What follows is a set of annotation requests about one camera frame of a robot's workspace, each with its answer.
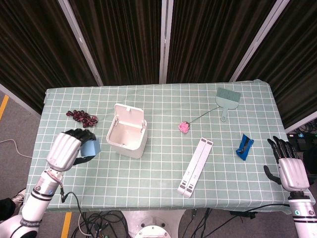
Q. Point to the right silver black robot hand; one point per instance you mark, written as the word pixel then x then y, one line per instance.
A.
pixel 293 171

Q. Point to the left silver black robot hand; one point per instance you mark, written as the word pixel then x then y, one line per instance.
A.
pixel 63 151

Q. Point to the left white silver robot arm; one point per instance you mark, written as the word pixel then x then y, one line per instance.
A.
pixel 37 198

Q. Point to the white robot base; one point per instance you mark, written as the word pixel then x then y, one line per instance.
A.
pixel 153 223

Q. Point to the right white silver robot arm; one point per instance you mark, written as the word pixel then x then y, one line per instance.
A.
pixel 304 215

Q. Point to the white bin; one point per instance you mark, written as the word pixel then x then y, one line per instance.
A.
pixel 128 148

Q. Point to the table with green checkered tablecloth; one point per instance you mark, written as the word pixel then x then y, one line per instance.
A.
pixel 158 178

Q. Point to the dark red grape bunch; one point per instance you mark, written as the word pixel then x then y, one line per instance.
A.
pixel 83 117

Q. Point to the white sneaker shoe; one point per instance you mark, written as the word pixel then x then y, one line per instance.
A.
pixel 19 196

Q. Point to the teal small hand brush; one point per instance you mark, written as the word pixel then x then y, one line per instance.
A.
pixel 226 104

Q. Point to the white folded laptop stand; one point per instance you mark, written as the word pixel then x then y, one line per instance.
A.
pixel 193 168

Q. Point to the dark brown pleated curtain panel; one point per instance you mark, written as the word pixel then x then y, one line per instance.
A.
pixel 210 39
pixel 292 62
pixel 32 49
pixel 123 42

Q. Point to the pink rose with stem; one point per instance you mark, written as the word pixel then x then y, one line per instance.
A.
pixel 183 127

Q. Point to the white divider frame post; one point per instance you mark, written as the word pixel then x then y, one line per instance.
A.
pixel 257 42
pixel 165 42
pixel 81 42

